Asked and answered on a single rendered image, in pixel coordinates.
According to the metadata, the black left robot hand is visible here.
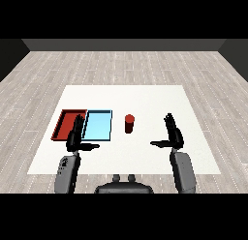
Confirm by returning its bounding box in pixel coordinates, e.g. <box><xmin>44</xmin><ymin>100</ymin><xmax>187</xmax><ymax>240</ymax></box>
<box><xmin>65</xmin><ymin>114</ymin><xmax>101</xmax><ymax>153</ymax></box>

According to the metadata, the light blue shallow open box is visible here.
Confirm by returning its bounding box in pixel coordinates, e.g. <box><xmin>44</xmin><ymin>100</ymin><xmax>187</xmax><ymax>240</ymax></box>
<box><xmin>80</xmin><ymin>109</ymin><xmax>113</xmax><ymax>142</ymax></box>

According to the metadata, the red shallow open box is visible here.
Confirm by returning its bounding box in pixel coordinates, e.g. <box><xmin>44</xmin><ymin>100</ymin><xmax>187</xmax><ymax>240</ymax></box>
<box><xmin>50</xmin><ymin>108</ymin><xmax>88</xmax><ymax>142</ymax></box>

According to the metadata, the red can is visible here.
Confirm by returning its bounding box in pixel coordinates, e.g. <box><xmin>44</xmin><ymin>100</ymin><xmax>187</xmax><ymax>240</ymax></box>
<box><xmin>124</xmin><ymin>113</ymin><xmax>136</xmax><ymax>135</ymax></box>

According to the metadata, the dark grey robot body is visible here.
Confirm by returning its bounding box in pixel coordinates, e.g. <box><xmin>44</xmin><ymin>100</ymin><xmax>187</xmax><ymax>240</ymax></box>
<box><xmin>94</xmin><ymin>174</ymin><xmax>155</xmax><ymax>195</ymax></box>

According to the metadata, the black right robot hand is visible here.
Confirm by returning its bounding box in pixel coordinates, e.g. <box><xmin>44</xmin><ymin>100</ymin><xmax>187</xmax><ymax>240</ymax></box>
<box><xmin>149</xmin><ymin>112</ymin><xmax>185</xmax><ymax>150</ymax></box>

